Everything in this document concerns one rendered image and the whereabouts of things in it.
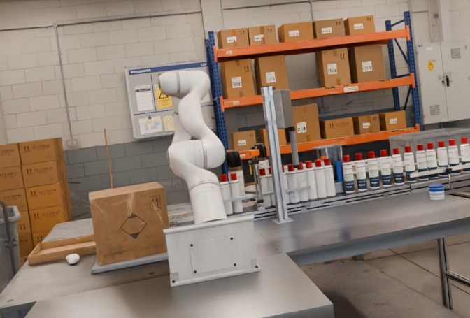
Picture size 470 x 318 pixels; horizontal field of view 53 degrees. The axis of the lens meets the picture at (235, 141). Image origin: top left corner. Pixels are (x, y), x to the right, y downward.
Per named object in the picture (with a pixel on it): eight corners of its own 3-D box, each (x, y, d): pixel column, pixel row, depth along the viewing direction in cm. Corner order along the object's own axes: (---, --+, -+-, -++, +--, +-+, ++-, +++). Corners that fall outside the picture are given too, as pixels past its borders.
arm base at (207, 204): (236, 242, 177) (227, 201, 188) (241, 218, 162) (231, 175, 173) (187, 250, 174) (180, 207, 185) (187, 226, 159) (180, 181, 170)
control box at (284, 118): (294, 126, 243) (289, 89, 242) (285, 128, 227) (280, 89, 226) (275, 128, 247) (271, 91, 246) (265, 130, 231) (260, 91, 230)
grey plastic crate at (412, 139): (447, 151, 440) (445, 128, 439) (478, 153, 401) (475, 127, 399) (389, 160, 428) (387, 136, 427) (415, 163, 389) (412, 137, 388)
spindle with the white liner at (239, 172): (244, 199, 276) (238, 149, 275) (247, 201, 268) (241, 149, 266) (229, 201, 274) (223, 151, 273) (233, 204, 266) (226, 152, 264)
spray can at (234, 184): (241, 210, 244) (236, 172, 243) (244, 212, 239) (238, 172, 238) (232, 212, 243) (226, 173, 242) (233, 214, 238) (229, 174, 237)
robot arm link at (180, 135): (182, 115, 217) (186, 177, 225) (194, 109, 232) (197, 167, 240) (164, 115, 219) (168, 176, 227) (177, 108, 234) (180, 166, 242)
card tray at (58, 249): (101, 240, 240) (100, 232, 240) (98, 253, 215) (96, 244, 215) (40, 250, 234) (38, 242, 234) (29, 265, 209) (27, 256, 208)
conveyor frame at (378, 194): (400, 191, 268) (399, 182, 268) (411, 193, 258) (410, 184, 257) (105, 242, 233) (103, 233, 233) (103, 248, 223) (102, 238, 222)
